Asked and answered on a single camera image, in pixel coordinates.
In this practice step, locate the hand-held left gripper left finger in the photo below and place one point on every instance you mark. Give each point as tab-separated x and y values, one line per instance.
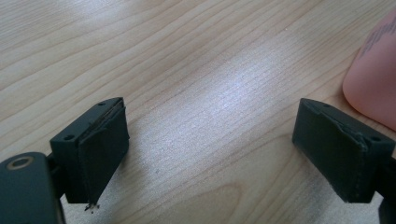
93	149

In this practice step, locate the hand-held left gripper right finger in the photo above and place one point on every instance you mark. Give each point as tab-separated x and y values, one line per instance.
339	149

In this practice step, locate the pink plastic bottle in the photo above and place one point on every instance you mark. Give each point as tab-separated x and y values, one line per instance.
373	77

